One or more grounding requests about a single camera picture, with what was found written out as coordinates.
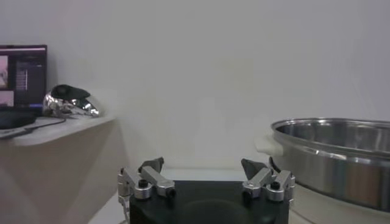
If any stainless steel steamer basket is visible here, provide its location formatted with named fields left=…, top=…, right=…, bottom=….
left=270, top=117, right=390, bottom=213

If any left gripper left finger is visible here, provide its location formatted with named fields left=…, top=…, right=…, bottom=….
left=117, top=156, right=177, bottom=201

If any grey usb hub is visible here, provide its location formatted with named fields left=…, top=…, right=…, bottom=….
left=0, top=127, right=35, bottom=141

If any thin black device cable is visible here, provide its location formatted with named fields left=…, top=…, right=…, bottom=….
left=24, top=117, right=68, bottom=133

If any laptop with purple screen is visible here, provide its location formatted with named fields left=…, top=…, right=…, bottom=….
left=0, top=44, right=48, bottom=112

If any black computer mouse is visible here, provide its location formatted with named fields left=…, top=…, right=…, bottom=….
left=0, top=110, right=38, bottom=130

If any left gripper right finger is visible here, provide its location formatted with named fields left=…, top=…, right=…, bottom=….
left=240, top=158, right=296, bottom=202

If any white beige side table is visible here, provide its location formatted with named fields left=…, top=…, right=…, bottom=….
left=0, top=115, right=129, bottom=224

